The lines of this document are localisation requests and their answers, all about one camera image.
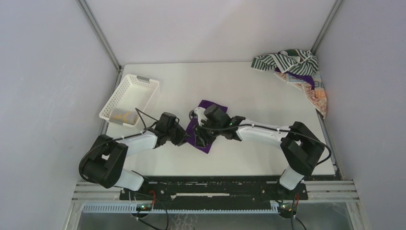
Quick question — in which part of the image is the white plastic basket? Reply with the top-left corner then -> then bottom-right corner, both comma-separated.
99,74 -> 161,129

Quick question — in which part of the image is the purple towel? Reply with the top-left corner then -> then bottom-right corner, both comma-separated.
186,100 -> 228,154

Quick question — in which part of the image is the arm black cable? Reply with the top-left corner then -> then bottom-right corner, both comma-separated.
189,110 -> 332,210
78,108 -> 162,185

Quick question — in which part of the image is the aluminium corner post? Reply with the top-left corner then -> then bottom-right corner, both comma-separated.
311,0 -> 344,54
76,0 -> 121,72

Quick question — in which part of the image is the right controller board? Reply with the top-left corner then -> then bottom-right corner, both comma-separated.
277,205 -> 298,219

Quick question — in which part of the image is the green white striped towel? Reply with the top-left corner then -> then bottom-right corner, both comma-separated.
251,49 -> 319,76

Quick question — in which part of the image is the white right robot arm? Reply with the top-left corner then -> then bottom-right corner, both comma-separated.
189,104 -> 329,199

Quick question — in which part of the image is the cream bear print towel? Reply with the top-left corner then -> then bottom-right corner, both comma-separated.
274,72 -> 327,119

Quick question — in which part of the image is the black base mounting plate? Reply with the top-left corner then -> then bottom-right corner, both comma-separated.
119,175 -> 309,210

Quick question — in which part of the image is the yellow grey patterned towel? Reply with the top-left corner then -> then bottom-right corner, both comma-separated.
108,108 -> 138,126

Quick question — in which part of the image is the white slotted cable duct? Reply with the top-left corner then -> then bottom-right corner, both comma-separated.
82,203 -> 278,214

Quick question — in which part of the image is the aluminium corner post right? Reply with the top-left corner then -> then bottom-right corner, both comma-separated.
311,0 -> 344,54

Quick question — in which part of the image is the left controller board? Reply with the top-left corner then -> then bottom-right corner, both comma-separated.
136,204 -> 153,212

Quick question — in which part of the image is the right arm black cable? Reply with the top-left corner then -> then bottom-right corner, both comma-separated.
189,110 -> 332,210

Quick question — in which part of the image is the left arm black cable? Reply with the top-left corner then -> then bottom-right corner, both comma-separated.
78,108 -> 162,185

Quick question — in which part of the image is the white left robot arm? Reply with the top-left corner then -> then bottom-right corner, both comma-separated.
79,112 -> 189,200

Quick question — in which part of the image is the controller board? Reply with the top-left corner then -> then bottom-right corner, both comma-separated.
277,205 -> 298,219
136,204 -> 153,212

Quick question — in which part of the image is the aluminium corner post left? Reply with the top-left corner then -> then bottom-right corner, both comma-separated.
76,0 -> 121,72

